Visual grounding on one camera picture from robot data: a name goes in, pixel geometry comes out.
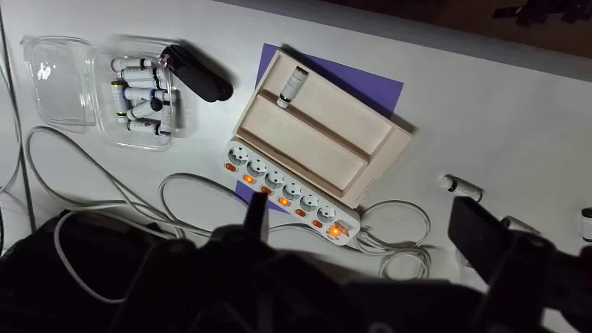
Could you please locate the white extension cord power strip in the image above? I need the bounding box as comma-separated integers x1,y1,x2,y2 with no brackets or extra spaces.
224,139,361,247

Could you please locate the white power cable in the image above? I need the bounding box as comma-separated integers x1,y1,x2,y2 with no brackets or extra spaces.
22,125,433,306

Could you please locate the wooden tray with compartments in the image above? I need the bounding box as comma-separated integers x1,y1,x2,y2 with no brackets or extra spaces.
233,43,416,212

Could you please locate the white marker black cap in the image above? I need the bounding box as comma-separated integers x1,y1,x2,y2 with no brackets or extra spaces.
579,208,592,243

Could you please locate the white marker on table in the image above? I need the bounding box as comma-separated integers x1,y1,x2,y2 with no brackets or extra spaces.
440,175,483,202

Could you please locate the clear plastic container lid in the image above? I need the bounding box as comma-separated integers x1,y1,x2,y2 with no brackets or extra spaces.
20,36,96,132

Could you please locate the black backpack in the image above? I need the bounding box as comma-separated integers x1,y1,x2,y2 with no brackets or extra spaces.
0,210,592,333

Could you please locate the clear plastic marker container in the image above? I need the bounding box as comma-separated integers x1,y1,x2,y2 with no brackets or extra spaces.
92,36,179,151

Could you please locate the white marker in tray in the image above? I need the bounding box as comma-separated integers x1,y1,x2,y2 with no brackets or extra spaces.
276,67,307,110

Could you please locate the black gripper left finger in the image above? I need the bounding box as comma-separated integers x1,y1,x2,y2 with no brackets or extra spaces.
244,193,268,243

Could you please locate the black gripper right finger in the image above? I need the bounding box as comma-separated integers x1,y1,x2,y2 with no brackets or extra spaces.
448,197,516,284

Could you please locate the white marker in container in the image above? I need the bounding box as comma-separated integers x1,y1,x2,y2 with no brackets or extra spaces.
111,58,161,73
126,121,172,138
124,89,178,106
113,77,168,91
117,108,176,123

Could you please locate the black stapler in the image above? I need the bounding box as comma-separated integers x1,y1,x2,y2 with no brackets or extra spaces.
161,45,233,102

